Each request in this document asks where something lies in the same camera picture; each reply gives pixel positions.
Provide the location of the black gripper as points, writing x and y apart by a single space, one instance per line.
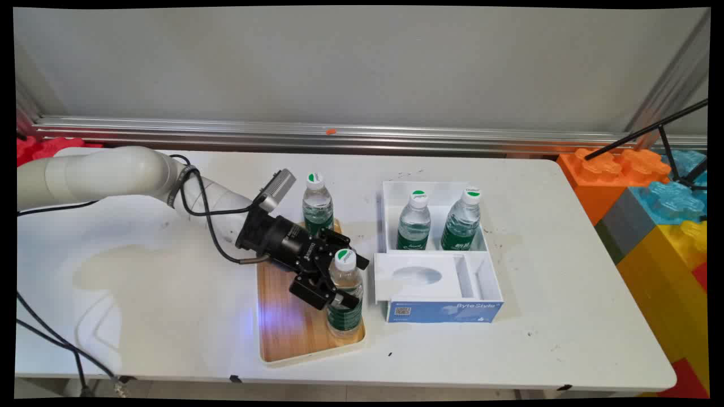
283 240

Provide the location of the clear water bottle green label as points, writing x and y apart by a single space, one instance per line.
317 206
461 223
345 277
414 226

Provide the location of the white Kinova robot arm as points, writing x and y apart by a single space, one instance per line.
102 172

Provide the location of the wooden tray with cream rim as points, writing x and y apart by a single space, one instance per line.
288 328

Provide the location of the white insert with oval hole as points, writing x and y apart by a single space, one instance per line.
407 291

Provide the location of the white box with blue print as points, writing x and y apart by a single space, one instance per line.
441 312

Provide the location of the orange foam block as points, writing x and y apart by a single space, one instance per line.
594 186

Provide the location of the grey foam block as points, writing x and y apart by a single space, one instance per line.
622 226

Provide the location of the red foam block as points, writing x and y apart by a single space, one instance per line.
701 277
687 381
39 148

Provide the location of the black tripod stand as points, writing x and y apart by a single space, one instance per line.
633 136

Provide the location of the light blue foam block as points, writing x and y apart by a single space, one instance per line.
670 203
687 164

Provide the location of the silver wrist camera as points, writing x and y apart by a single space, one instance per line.
280 186

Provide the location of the aluminium rail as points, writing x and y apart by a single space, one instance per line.
452 138

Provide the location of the aluminium frame post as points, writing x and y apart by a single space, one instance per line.
673 73

